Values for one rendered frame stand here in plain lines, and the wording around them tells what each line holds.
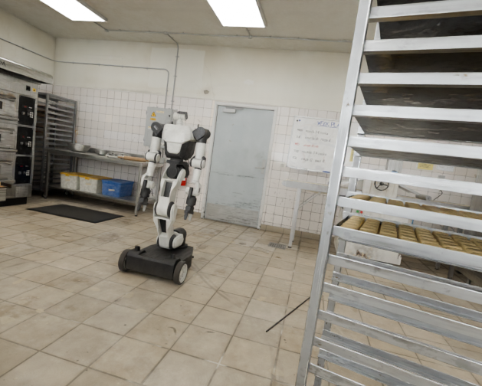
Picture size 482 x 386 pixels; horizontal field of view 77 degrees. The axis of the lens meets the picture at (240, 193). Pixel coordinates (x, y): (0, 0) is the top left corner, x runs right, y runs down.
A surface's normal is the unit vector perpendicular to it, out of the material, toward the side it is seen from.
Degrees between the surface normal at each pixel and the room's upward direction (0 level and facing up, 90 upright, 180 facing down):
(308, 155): 90
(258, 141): 90
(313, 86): 90
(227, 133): 90
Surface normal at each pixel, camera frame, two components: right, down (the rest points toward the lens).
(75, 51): -0.23, 0.07
